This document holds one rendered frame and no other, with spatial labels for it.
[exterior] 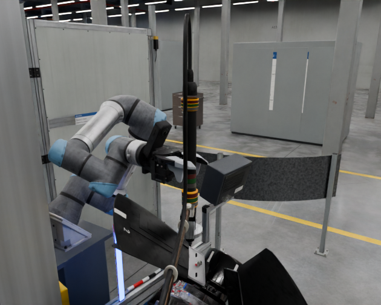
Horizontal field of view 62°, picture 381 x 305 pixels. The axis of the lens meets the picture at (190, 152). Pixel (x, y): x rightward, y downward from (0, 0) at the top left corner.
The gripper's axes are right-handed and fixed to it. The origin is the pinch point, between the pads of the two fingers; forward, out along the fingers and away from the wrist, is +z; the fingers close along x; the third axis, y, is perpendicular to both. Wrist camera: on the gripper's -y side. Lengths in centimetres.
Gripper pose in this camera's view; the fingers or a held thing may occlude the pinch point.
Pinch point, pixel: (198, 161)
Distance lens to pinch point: 79.2
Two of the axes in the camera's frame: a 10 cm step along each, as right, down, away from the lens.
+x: -6.6, 2.1, -7.2
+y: 0.0, 9.6, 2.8
